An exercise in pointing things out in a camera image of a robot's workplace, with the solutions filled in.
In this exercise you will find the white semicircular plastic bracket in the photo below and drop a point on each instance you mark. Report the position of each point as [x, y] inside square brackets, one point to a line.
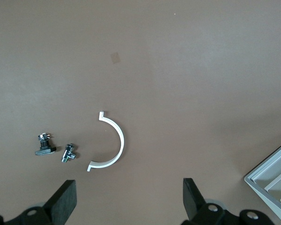
[120, 138]

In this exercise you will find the translucent tape patch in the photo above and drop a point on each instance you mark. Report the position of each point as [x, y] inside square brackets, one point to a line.
[115, 57]

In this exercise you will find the white drawer cabinet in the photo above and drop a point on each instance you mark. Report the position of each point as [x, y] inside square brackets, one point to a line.
[260, 185]

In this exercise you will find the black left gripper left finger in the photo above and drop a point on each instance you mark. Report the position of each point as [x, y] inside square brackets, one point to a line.
[61, 201]

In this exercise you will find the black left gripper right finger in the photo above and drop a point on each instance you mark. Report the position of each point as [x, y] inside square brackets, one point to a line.
[193, 199]

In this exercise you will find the small silver metal fitting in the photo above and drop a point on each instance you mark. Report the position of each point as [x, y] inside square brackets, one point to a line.
[68, 153]

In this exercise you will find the black switch contact block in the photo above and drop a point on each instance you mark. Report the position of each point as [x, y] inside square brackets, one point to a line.
[45, 150]

